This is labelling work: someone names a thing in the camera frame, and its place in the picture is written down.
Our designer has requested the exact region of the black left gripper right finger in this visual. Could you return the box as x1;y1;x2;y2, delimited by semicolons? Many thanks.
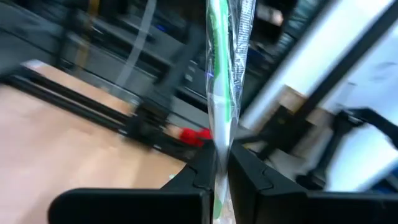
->
228;142;309;224

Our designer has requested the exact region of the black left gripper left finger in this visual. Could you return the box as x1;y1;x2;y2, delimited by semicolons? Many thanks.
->
160;139;218;224

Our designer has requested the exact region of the green toothbrush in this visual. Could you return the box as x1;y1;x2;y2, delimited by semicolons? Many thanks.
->
205;0;257;224

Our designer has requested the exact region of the red black work glove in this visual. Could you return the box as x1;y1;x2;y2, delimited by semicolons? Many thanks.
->
178;127;203;147
198;127;215;142

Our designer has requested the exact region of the black desk leg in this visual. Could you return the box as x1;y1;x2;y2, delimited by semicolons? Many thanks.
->
257;0;398;159

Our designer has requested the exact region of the person's hand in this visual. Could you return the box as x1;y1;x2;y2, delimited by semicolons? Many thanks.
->
256;2;284;27

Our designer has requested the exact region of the black aluminium table frame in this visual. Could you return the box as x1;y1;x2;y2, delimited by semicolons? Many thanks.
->
0;67;215;166

